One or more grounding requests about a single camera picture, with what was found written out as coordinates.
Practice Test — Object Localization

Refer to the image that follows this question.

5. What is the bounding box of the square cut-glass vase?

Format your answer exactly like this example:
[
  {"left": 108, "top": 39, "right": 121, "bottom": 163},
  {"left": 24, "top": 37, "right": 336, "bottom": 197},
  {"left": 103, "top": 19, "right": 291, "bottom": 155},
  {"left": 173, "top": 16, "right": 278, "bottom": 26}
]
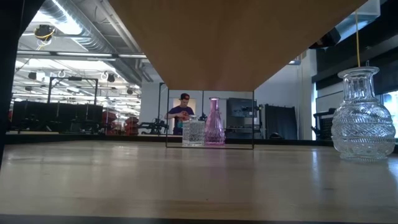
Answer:
[{"left": 182, "top": 114, "right": 206, "bottom": 147}]

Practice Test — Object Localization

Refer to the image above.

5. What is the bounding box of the pink tall bottle vase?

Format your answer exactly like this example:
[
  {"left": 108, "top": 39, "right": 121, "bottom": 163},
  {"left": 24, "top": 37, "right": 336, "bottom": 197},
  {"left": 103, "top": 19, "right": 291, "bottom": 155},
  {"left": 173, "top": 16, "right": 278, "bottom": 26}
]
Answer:
[{"left": 203, "top": 96, "right": 226, "bottom": 147}]

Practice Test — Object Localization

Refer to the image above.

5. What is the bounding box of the large round cut-glass vase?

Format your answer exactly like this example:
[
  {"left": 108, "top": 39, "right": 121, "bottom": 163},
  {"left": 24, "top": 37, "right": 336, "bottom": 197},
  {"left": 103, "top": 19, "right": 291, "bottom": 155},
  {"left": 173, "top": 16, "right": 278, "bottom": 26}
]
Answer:
[{"left": 330, "top": 65, "right": 397, "bottom": 163}]

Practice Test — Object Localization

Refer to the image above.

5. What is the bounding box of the beige door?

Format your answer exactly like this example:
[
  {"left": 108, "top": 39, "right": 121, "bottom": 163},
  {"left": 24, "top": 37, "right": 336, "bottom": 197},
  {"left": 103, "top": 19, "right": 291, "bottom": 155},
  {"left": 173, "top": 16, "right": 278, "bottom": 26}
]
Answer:
[{"left": 172, "top": 98, "right": 197, "bottom": 135}]

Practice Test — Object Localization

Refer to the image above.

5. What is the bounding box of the person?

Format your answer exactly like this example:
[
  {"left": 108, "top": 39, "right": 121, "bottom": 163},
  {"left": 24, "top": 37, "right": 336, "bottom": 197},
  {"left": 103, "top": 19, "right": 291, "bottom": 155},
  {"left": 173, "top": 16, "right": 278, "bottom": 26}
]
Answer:
[{"left": 165, "top": 92, "right": 196, "bottom": 136}]

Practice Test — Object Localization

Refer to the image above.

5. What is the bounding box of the black monitor cabinet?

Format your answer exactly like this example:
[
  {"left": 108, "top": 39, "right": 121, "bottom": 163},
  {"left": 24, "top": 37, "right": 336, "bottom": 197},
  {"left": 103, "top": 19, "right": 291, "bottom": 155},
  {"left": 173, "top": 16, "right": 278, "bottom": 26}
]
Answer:
[{"left": 226, "top": 97, "right": 260, "bottom": 139}]

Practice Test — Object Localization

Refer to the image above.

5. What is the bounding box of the red machine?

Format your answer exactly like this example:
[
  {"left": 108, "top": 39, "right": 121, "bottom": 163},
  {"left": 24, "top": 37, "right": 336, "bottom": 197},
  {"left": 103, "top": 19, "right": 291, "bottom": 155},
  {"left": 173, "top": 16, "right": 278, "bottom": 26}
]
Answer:
[
  {"left": 124, "top": 115, "right": 140, "bottom": 136},
  {"left": 101, "top": 110, "right": 119, "bottom": 135}
]

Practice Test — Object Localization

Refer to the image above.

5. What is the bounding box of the black curtain panel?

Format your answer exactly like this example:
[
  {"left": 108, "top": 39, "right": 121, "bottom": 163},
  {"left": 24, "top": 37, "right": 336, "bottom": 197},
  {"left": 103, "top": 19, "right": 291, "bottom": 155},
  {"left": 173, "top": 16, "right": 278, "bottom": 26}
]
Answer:
[{"left": 264, "top": 103, "right": 299, "bottom": 141}]

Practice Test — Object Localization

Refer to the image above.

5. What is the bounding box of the black workstation row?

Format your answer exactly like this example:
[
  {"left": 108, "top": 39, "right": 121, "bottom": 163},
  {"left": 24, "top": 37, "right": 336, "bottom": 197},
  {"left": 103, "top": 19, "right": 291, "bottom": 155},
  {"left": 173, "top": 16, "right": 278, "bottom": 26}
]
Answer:
[{"left": 11, "top": 100, "right": 104, "bottom": 134}]

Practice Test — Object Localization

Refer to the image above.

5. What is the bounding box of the silver ventilation duct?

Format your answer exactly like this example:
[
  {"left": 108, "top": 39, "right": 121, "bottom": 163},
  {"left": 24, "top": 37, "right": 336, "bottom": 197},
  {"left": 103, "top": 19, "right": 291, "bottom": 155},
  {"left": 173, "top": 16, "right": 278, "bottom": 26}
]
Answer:
[{"left": 24, "top": 0, "right": 147, "bottom": 86}]

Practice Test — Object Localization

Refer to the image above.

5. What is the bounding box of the black wire crate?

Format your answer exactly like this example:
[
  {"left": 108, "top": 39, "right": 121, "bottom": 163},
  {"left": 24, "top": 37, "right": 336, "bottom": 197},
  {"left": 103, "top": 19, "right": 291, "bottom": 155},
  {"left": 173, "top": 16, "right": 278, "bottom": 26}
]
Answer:
[{"left": 312, "top": 108, "right": 338, "bottom": 141}]

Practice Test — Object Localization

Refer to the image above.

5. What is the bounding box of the long strip light rail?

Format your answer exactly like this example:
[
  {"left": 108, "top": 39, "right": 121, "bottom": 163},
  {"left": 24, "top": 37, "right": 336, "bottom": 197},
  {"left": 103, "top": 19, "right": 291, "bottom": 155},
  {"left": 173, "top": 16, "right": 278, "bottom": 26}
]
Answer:
[{"left": 11, "top": 50, "right": 147, "bottom": 62}]

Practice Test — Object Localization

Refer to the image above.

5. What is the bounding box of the black gantry frame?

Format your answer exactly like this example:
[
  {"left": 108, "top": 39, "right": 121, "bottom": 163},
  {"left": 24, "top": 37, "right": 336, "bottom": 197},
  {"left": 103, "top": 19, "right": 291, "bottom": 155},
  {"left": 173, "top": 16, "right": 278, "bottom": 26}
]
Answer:
[{"left": 46, "top": 76, "right": 100, "bottom": 105}]

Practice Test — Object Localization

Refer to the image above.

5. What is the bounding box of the yellow hanging cord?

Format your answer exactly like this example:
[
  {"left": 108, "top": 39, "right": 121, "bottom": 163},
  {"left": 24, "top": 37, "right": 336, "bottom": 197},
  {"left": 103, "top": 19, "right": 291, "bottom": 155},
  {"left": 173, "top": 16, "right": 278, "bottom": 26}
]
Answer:
[{"left": 354, "top": 11, "right": 361, "bottom": 68}]

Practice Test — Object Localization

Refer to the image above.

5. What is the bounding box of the black round device yellow cable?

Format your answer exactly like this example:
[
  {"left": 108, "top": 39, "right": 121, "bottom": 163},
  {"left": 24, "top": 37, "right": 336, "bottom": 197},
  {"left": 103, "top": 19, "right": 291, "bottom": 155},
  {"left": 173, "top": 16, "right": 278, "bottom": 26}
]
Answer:
[{"left": 33, "top": 24, "right": 56, "bottom": 50}]

